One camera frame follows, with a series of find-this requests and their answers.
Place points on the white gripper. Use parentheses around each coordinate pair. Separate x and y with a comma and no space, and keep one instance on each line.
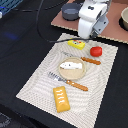
(92,20)

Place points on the fork with wooden handle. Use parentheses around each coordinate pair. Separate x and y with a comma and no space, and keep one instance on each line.
(69,82)

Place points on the knife with wooden handle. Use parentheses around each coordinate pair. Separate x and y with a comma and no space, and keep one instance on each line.
(83,58)

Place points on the toy bread loaf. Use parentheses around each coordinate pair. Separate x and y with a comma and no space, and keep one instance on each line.
(61,99)

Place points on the round wooden plate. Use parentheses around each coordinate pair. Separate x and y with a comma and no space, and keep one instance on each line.
(72,74)

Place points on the red toy tomato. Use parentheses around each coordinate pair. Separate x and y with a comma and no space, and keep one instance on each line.
(96,51)

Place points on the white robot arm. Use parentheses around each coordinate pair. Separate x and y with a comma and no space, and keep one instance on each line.
(108,2)

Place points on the woven beige placemat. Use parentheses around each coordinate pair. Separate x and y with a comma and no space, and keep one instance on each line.
(85,105)

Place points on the left grey toy pot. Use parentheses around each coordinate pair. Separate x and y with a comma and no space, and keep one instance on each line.
(70,11)

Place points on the beige bowl at edge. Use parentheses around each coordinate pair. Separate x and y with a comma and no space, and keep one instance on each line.
(124,16)

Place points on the yellow butter box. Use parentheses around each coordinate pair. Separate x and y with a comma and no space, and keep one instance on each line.
(76,44)

